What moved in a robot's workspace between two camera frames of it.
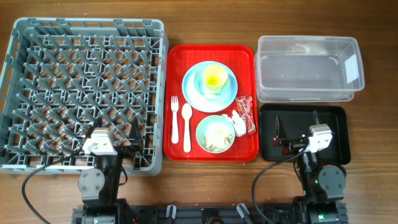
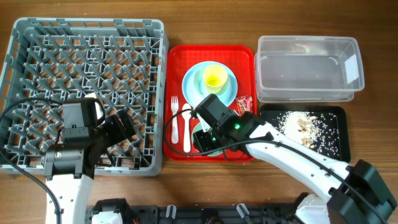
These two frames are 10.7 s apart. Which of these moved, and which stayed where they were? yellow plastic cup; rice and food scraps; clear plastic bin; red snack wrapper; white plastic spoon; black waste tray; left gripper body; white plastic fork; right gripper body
Moved: left gripper body; right gripper body; rice and food scraps
Stayed: white plastic fork; red snack wrapper; white plastic spoon; yellow plastic cup; clear plastic bin; black waste tray
